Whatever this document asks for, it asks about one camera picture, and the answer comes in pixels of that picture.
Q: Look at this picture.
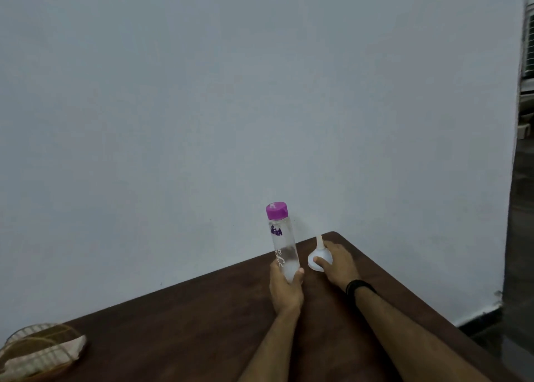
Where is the person's right hand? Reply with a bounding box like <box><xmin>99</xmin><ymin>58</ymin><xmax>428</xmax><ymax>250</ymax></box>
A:
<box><xmin>313</xmin><ymin>240</ymin><xmax>361</xmax><ymax>293</ymax></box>

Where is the person's left hand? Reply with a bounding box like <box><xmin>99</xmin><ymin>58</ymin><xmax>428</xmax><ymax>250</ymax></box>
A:
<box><xmin>269</xmin><ymin>259</ymin><xmax>305</xmax><ymax>316</ymax></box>

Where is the white plastic funnel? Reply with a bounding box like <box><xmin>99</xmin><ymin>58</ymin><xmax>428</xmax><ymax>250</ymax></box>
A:
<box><xmin>307</xmin><ymin>235</ymin><xmax>334</xmax><ymax>273</ymax></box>

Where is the clear water bottle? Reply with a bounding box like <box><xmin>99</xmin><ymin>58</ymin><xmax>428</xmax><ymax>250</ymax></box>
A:
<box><xmin>269</xmin><ymin>217</ymin><xmax>300</xmax><ymax>285</ymax></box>

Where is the purple bottle cap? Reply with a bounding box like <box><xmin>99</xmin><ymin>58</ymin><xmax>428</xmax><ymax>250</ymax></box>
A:
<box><xmin>265</xmin><ymin>202</ymin><xmax>289</xmax><ymax>221</ymax></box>

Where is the person's left forearm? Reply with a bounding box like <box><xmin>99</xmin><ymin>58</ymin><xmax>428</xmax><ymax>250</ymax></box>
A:
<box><xmin>238</xmin><ymin>306</ymin><xmax>302</xmax><ymax>382</ymax></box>

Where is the person's right forearm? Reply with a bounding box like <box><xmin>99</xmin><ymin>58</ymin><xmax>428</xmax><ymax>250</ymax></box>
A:
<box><xmin>353</xmin><ymin>286</ymin><xmax>493</xmax><ymax>382</ymax></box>

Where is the white air conditioner unit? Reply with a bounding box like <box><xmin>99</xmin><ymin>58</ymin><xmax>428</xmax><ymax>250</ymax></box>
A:
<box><xmin>519</xmin><ymin>2</ymin><xmax>534</xmax><ymax>103</ymax></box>

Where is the black cord wristband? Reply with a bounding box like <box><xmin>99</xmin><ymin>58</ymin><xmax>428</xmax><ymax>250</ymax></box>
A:
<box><xmin>345</xmin><ymin>279</ymin><xmax>377</xmax><ymax>307</ymax></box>

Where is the gold wire napkin holder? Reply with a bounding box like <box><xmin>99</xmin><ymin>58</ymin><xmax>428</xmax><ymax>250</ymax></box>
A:
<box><xmin>0</xmin><ymin>323</ymin><xmax>88</xmax><ymax>382</ymax></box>

